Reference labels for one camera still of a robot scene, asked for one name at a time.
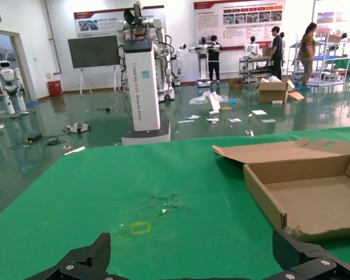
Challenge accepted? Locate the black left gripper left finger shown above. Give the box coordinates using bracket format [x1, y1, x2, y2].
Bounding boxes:
[23, 232, 113, 280]

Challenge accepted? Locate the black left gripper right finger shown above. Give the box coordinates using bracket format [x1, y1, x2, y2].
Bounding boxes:
[267, 229, 350, 280]

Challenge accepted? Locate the cardboard box with torn rim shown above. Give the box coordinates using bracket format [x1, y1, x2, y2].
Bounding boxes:
[212, 138, 350, 243]

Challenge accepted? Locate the large open cardboard box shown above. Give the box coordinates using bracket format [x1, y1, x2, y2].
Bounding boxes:
[255, 78, 306, 104]

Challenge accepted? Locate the green table cloth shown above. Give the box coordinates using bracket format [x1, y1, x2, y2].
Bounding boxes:
[0, 125, 350, 280]

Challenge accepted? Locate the white stick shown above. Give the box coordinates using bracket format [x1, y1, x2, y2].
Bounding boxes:
[64, 146, 86, 156]

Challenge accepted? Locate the red bin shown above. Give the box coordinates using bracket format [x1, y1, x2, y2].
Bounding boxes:
[48, 80, 62, 97]

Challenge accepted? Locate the white upright carton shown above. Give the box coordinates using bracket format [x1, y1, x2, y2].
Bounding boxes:
[205, 92, 222, 116]

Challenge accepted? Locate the clear plastic bag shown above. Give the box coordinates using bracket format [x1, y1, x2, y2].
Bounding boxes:
[188, 90, 229, 106]

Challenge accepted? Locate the metal trolley cart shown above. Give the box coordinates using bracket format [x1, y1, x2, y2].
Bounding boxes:
[239, 55, 274, 84]

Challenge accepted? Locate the metal shelving rack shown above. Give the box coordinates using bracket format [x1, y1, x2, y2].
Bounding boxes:
[290, 32, 350, 88]

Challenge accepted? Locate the dark screen on white stand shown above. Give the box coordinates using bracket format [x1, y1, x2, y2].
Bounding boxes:
[67, 35, 122, 95]

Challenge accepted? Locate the person in brown shirt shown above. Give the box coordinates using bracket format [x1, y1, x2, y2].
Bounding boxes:
[297, 22, 317, 92]

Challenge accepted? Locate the person in black shirt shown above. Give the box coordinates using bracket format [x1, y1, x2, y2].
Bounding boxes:
[269, 26, 285, 81]

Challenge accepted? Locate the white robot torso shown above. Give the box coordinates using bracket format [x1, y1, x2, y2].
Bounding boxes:
[243, 35, 263, 60]

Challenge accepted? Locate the person in black clothes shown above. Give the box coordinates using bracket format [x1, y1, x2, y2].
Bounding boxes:
[206, 35, 223, 86]

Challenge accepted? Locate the white device with cables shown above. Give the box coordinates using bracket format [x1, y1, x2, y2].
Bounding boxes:
[64, 122, 92, 135]

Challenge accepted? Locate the white wheeled pedestal robot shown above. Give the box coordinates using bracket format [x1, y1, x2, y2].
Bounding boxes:
[115, 1, 176, 146]

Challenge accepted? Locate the white robot on pedestal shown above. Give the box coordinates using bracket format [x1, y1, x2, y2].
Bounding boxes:
[188, 36, 211, 88]

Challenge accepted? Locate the grey wall pipe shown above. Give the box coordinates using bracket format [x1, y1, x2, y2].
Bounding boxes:
[43, 0, 62, 76]

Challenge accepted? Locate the large red white wall poster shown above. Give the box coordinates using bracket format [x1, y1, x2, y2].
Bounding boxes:
[193, 0, 286, 51]

